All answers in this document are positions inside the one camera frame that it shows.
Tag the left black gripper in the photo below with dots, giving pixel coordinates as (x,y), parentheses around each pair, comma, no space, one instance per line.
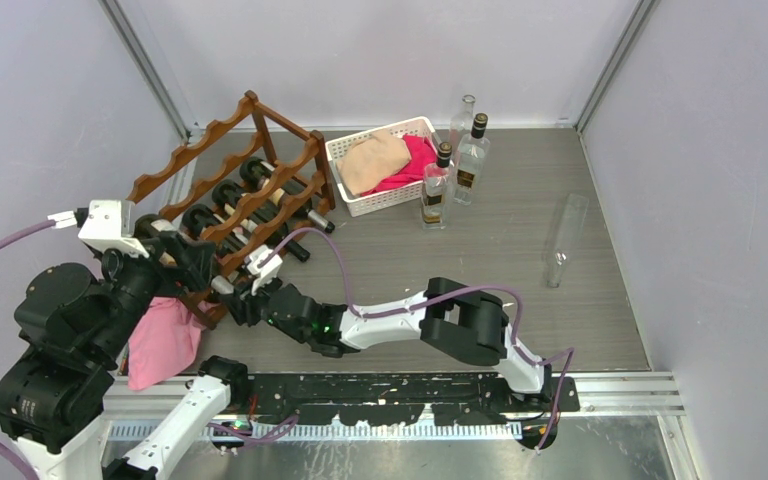
(192,269)

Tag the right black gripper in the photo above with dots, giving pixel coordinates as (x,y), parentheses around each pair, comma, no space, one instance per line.
(242,305)

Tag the silver-neck dark wine bottle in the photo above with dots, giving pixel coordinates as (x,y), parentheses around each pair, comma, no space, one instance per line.
(199,217)

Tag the black-neck green wine bottle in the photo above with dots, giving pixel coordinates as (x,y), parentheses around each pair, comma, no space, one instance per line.
(227,195)

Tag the clear drinking glass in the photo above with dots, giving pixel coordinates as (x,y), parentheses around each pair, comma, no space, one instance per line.
(564,236)

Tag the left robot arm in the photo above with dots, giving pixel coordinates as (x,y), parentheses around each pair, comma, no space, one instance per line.
(76,325)

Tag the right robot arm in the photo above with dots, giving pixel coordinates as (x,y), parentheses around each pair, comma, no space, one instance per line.
(468,324)

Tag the brown wooden wine rack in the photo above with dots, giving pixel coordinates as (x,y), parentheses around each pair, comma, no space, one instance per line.
(295,152)

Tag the clear bottle black cap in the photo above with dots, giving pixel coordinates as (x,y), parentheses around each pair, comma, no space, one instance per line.
(471,156)
(436,189)

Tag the rear clear bottle black cap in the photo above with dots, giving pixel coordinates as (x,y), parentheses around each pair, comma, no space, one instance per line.
(471,156)

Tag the empty clear glass bottle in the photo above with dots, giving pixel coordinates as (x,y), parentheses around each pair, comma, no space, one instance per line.
(460,124)

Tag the pink cloth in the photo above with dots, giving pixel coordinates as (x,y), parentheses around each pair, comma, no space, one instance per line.
(164,343)

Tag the beige cloth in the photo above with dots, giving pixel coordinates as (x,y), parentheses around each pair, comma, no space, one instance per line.
(370,160)

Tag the white plastic basket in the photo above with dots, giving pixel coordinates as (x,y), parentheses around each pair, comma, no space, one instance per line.
(336,149)

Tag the magenta cloth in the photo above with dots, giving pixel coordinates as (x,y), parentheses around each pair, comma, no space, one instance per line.
(422,153)

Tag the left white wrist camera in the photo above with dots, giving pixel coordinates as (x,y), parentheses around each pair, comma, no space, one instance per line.
(106,225)

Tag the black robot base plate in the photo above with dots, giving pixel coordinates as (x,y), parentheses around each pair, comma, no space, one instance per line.
(387,399)

